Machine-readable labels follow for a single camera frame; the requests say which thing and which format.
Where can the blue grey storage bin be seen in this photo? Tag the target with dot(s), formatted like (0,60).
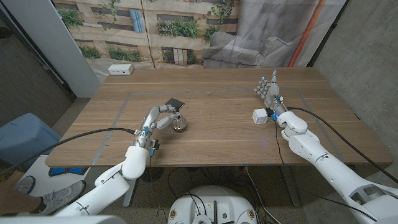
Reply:
(25,140)

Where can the printed fabric backdrop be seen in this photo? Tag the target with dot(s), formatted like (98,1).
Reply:
(186,31)

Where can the grey metal table leg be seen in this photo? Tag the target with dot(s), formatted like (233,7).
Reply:
(290,186)
(129,196)

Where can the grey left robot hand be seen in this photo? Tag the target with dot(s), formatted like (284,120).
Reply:
(149,119)

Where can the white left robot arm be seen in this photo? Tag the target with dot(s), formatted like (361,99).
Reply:
(112,186)

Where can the white floor board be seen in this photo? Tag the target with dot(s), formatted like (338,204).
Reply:
(43,168)

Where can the white pillar panel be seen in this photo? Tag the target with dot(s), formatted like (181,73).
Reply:
(59,43)

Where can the person's brown trouser leg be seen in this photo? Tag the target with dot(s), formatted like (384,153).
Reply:
(15,200)

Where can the white embossed box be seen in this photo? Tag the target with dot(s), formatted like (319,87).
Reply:
(260,116)

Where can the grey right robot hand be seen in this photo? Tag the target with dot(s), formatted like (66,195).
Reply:
(271,93)

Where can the white power strip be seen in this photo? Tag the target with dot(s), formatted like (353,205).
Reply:
(120,69)

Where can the white robot shoulder housing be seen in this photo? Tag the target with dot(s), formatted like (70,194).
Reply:
(62,220)

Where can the black card holder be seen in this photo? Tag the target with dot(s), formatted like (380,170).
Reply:
(174,102)

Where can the grey sneaker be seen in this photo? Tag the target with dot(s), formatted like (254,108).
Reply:
(60,196)
(25,184)

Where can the black round grille disc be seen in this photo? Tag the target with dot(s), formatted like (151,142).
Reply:
(157,175)

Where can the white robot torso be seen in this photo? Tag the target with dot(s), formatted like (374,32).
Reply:
(211,199)

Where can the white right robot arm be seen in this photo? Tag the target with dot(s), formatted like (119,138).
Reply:
(329,174)

